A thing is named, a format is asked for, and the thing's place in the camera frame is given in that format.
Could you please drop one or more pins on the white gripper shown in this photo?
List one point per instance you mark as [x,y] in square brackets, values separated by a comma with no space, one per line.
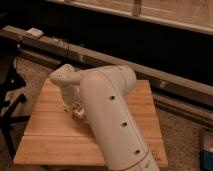
[75,108]

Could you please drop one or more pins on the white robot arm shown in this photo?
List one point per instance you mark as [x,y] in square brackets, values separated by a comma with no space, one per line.
[98,95]

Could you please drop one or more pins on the black tripod stand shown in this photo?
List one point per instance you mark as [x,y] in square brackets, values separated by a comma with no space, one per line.
[10,80]

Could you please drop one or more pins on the small white box on beam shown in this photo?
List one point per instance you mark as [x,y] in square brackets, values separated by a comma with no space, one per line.
[35,32]

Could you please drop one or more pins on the blue container on floor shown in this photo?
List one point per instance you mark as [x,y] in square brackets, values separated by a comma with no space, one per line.
[206,156]

